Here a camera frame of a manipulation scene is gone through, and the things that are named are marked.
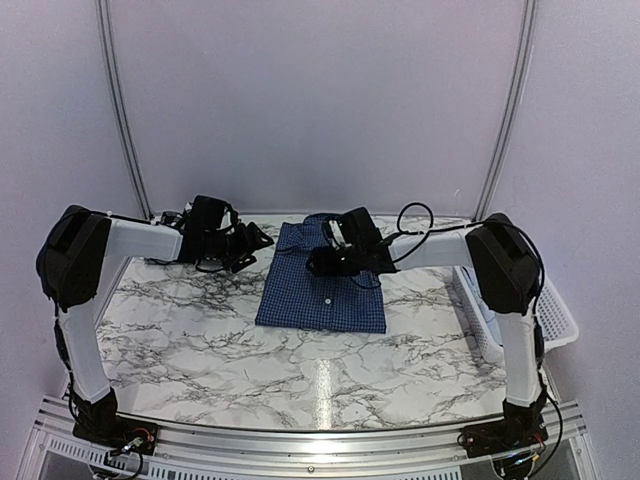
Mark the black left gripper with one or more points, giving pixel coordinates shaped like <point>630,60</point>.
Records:
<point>248,242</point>

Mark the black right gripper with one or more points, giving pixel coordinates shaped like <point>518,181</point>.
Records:
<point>323,264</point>

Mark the blue checked long sleeve shirt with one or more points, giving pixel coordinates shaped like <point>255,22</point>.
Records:
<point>295,298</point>

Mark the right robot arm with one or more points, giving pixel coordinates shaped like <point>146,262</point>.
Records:
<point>507,267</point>

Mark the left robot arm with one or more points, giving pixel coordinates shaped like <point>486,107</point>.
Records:
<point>70,268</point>

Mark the black white plaid folded shirt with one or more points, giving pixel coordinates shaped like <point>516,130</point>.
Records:
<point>194,248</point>

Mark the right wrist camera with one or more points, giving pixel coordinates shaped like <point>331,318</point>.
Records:
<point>355,228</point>

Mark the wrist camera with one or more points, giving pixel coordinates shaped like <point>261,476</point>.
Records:
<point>209,215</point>
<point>355,228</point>

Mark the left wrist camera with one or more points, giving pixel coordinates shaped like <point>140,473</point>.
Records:
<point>209,215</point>

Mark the left aluminium corner post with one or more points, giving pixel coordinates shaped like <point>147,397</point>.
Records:
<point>105,26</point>

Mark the aluminium corner post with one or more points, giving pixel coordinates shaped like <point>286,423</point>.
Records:
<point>517,85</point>
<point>105,26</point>

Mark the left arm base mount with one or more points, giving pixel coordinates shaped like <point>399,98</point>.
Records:
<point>117,435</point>

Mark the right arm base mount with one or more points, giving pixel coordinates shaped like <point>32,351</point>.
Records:
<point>520,427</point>

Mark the aluminium front rail frame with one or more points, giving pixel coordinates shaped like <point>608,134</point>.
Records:
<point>184,451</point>

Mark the right aluminium corner post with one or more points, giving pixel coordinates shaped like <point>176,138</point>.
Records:
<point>517,85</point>

